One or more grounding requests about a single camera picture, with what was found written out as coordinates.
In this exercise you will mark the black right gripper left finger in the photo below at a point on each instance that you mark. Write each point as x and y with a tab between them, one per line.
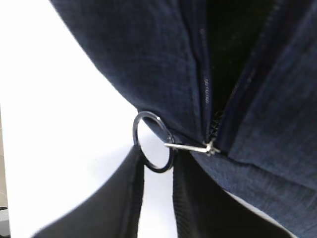
113	211

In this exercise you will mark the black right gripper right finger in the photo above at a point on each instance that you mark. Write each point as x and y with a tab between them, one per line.
218	197

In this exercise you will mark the dark blue lunch bag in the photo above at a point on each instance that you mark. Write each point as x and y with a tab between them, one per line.
236	77

